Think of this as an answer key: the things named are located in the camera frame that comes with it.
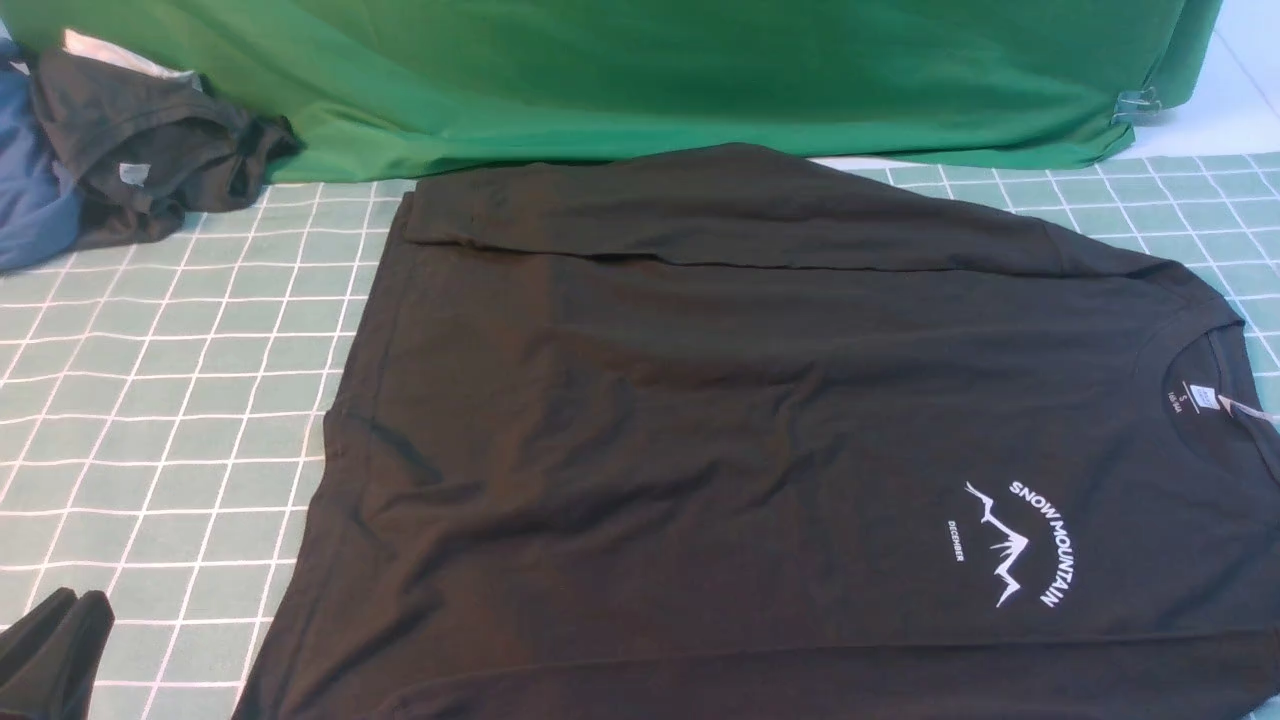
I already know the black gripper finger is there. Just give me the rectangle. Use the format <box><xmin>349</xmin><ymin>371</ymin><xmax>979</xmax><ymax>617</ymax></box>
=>
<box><xmin>1</xmin><ymin>588</ymin><xmax>115</xmax><ymax>719</ymax></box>

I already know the dark gray long-sleeve top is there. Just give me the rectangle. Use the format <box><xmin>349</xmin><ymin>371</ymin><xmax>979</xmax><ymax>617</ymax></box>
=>
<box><xmin>234</xmin><ymin>145</ymin><xmax>1279</xmax><ymax>719</ymax></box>

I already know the mint grid tablecloth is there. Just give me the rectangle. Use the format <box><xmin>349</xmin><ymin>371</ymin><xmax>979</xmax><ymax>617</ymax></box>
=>
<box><xmin>0</xmin><ymin>152</ymin><xmax>1280</xmax><ymax>720</ymax></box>

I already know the blue garment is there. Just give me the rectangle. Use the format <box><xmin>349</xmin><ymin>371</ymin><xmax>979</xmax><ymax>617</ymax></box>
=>
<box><xmin>1</xmin><ymin>37</ymin><xmax>82</xmax><ymax>275</ymax></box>

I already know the crumpled dark gray garment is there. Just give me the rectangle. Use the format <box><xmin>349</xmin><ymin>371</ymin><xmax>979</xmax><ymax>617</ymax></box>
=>
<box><xmin>29</xmin><ymin>49</ymin><xmax>302</xmax><ymax>251</ymax></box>

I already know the white cloth piece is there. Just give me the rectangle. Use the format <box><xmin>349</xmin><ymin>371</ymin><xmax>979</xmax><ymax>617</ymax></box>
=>
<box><xmin>61</xmin><ymin>28</ymin><xmax>205</xmax><ymax>92</ymax></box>

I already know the green backdrop cloth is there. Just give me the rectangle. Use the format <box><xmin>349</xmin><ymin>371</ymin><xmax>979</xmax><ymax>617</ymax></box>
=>
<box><xmin>3</xmin><ymin>1</ymin><xmax>1221</xmax><ymax>182</ymax></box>

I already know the metal binder clip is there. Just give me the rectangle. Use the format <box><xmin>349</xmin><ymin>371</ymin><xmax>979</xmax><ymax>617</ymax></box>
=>
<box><xmin>1111</xmin><ymin>86</ymin><xmax>1164</xmax><ymax>126</ymax></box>

